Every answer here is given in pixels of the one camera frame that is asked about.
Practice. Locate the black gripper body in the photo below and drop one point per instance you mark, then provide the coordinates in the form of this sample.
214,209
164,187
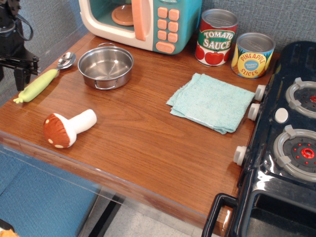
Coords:
13,52

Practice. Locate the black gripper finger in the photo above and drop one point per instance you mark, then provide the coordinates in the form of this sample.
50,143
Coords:
22,78
1,73

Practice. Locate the spoon with green handle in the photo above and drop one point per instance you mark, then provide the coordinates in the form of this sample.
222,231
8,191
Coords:
41,83

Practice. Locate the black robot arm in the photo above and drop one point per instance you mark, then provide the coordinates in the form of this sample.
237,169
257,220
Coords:
10,18

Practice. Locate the white stove knob middle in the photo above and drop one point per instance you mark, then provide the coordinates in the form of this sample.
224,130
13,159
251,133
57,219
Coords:
253,111

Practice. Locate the white stove knob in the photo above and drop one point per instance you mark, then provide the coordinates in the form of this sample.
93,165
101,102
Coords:
259,93
253,111
239,155

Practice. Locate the plush brown mushroom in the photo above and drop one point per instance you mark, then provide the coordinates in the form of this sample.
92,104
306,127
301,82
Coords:
62,133

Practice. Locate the small steel pot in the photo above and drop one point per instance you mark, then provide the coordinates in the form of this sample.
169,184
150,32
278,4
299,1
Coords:
106,67

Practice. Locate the orange microwave plate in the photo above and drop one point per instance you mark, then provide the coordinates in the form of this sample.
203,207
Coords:
122,15

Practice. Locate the teal toy microwave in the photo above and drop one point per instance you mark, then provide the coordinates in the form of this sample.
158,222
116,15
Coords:
163,26

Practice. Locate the orange object at corner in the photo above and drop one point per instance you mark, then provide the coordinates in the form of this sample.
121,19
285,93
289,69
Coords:
7,230

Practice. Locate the tomato sauce can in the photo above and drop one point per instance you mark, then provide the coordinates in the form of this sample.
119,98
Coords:
216,33

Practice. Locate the light blue folded cloth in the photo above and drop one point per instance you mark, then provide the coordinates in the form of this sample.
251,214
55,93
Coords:
210,102

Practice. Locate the white stove knob bottom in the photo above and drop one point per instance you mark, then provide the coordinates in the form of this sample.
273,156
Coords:
239,155

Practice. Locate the pineapple slices can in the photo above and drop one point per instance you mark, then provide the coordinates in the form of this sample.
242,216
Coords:
252,55

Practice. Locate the white stove knob top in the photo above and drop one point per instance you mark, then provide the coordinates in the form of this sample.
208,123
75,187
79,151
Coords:
259,93

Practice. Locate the white round stove button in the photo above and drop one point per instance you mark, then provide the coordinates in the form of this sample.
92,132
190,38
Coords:
281,115

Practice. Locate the black toy stove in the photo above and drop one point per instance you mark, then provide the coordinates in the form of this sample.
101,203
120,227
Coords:
277,184

